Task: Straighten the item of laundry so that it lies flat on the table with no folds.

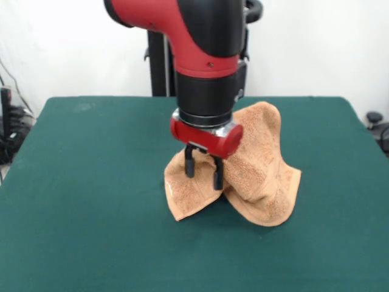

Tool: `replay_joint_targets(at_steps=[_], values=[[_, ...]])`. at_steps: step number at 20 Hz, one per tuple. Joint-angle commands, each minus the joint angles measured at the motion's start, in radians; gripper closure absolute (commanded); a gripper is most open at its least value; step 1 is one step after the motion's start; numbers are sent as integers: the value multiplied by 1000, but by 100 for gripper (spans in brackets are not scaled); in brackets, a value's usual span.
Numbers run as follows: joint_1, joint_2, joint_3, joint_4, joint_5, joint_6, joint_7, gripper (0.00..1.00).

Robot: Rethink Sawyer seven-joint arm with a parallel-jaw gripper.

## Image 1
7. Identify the tan terry cloth towel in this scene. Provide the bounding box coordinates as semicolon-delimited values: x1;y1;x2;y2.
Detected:
164;102;302;228

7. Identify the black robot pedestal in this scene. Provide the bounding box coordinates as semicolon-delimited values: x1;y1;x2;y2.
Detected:
144;0;264;97

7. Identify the dark green table cloth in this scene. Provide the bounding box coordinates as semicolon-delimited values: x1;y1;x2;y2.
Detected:
0;96;389;292

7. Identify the thin grey wall cable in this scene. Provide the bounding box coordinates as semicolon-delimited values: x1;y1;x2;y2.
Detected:
0;57;33;115

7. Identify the black power strip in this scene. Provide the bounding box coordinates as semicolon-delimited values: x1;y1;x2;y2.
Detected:
0;87;13;137

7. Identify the black cable bundle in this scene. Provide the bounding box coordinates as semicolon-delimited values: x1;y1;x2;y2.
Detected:
0;105;36;165

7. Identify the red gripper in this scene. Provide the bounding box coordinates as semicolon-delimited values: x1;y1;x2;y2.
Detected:
170;117;244;191

